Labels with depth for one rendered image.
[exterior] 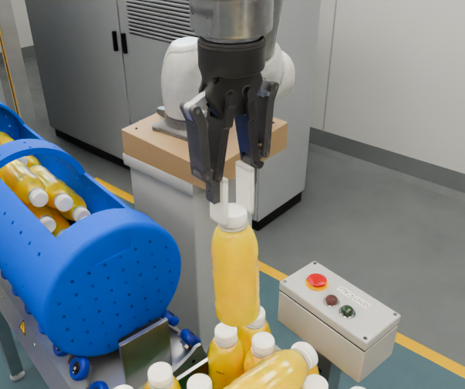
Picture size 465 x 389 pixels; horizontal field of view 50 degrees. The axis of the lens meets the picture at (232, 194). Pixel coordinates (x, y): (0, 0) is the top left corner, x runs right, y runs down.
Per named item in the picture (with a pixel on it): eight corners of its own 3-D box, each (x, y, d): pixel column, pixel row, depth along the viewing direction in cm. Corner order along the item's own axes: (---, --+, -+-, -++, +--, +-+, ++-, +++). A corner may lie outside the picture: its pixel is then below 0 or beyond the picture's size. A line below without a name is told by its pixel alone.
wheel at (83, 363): (83, 350, 96) (74, 350, 95) (94, 365, 93) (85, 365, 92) (72, 370, 96) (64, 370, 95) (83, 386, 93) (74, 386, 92)
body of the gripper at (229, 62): (237, 22, 59) (237, 97, 64) (179, 34, 54) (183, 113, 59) (283, 34, 54) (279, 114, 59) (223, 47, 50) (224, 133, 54)
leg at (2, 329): (21, 368, 213) (-16, 249, 180) (27, 377, 209) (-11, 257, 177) (8, 375, 209) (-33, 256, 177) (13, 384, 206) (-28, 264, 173)
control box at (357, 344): (310, 297, 105) (315, 258, 100) (392, 354, 92) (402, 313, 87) (276, 319, 99) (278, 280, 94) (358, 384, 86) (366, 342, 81)
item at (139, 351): (166, 358, 100) (161, 312, 94) (172, 365, 99) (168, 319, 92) (121, 385, 95) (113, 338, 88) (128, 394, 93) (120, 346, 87)
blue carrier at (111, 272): (32, 165, 165) (7, 82, 150) (189, 308, 108) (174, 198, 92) (-59, 198, 150) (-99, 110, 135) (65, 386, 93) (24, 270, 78)
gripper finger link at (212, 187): (220, 166, 60) (200, 173, 59) (220, 201, 63) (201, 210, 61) (212, 161, 61) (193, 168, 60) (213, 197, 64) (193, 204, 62)
